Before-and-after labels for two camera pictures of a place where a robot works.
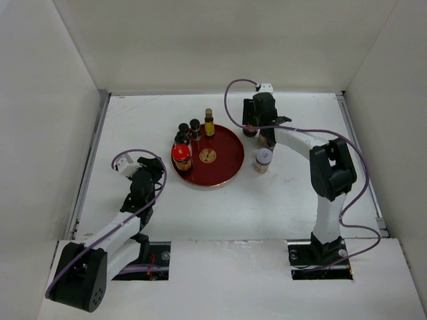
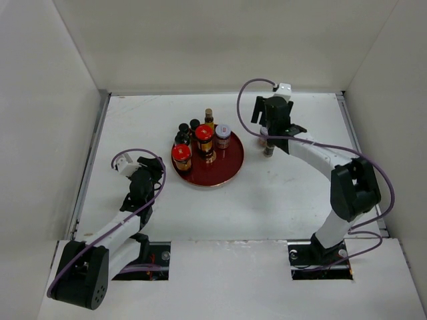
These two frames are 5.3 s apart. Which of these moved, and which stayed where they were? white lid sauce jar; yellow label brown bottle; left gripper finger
Moved: white lid sauce jar
Stayed: left gripper finger; yellow label brown bottle
